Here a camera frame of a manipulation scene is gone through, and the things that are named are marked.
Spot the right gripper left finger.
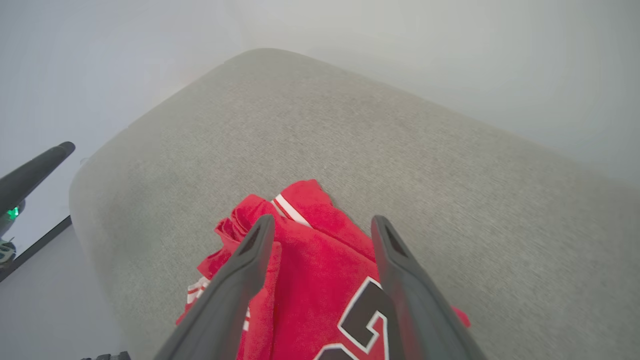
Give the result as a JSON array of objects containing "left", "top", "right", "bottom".
[{"left": 152, "top": 215, "right": 277, "bottom": 360}]

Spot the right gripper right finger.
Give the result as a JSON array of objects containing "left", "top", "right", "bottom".
[{"left": 370, "top": 215, "right": 488, "bottom": 360}]

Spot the red and white basketball jersey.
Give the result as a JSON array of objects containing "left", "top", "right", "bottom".
[{"left": 175, "top": 179, "right": 472, "bottom": 360}]

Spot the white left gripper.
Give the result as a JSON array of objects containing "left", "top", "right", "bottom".
[{"left": 0, "top": 141, "right": 76, "bottom": 239}]

